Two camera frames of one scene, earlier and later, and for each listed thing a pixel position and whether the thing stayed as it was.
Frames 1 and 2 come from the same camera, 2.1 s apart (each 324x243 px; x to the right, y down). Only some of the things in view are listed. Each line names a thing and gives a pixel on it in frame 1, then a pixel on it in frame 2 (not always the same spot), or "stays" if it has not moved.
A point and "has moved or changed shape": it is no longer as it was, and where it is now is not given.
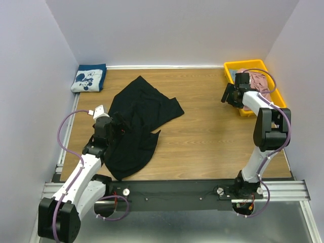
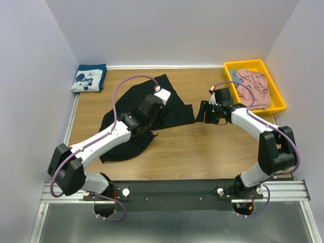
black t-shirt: (145, 108) has moved or changed shape
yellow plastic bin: (276, 99) stays
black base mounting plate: (185, 195) stays
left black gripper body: (118, 130) → (158, 120)
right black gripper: (229, 88) → (205, 106)
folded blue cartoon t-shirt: (89, 78) stays
